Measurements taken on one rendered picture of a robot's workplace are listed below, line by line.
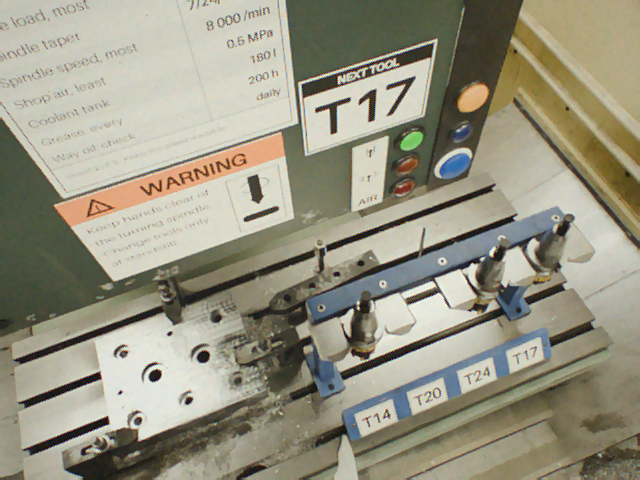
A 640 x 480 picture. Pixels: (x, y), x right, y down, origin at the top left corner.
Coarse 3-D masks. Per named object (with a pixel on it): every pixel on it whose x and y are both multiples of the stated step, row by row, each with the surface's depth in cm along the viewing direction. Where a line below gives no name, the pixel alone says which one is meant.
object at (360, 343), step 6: (348, 312) 86; (378, 312) 85; (348, 318) 85; (378, 318) 85; (348, 324) 85; (378, 324) 84; (348, 330) 84; (378, 330) 84; (348, 336) 84; (354, 336) 83; (372, 336) 84; (378, 336) 83; (354, 342) 84; (360, 342) 83; (366, 342) 84; (378, 342) 85; (360, 348) 85
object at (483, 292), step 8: (472, 264) 89; (472, 272) 88; (504, 272) 88; (472, 280) 88; (504, 280) 87; (480, 288) 87; (488, 288) 87; (496, 288) 88; (504, 288) 87; (480, 296) 88; (488, 296) 88
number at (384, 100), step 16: (384, 80) 37; (400, 80) 38; (416, 80) 38; (352, 96) 37; (368, 96) 38; (384, 96) 38; (400, 96) 39; (416, 96) 40; (352, 112) 38; (368, 112) 39; (384, 112) 40; (400, 112) 40; (352, 128) 40
